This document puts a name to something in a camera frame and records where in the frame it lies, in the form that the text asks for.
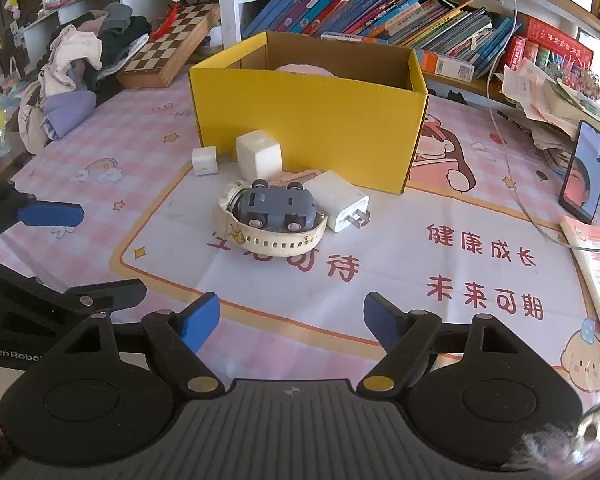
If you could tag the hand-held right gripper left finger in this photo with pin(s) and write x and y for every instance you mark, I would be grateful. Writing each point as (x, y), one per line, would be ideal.
(200, 322)

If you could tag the wooden chessboard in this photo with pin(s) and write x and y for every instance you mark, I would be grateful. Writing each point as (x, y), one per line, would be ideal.
(172, 45)

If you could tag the pile of clothes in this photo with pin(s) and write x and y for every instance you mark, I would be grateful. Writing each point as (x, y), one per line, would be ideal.
(75, 70)

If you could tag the small white cube charger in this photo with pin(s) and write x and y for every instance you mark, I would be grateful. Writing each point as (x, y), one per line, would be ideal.
(205, 161)

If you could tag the large white cube charger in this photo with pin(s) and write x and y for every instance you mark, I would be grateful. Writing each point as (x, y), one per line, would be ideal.
(260, 155)

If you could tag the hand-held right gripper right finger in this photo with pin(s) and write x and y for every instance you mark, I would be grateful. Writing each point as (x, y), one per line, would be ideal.
(380, 320)

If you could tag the yellow cardboard box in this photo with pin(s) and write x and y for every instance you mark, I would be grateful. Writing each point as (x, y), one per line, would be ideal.
(305, 125)

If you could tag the white wooden bookshelf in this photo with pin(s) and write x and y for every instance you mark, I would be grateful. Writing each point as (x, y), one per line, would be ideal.
(227, 0)

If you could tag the grey toy car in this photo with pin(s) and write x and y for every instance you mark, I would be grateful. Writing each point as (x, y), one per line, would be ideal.
(275, 205)

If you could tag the thick red book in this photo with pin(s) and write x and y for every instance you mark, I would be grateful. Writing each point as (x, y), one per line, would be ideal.
(555, 40)

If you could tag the black smartphone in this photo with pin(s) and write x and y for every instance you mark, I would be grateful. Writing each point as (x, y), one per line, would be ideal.
(584, 175)

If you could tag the pile of loose papers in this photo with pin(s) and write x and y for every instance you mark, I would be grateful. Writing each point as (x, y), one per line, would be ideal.
(540, 105)

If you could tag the row of colourful books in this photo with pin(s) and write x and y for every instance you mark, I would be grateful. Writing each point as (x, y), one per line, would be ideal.
(370, 5)

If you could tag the white plug charger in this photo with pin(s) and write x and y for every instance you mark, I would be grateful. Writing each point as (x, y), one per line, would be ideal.
(337, 197)

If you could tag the orange and white magazine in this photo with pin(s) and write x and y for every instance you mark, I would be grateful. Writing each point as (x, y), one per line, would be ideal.
(597, 260)

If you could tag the pink plush toy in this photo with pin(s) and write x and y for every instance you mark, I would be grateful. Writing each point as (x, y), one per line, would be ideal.
(302, 68)

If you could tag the red tassel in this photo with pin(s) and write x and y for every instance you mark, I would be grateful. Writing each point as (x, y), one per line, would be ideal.
(167, 20)

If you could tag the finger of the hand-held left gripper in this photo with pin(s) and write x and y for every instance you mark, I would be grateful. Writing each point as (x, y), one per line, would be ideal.
(105, 295)
(50, 215)

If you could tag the white and orange box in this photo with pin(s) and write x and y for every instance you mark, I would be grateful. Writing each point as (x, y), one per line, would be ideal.
(445, 64)

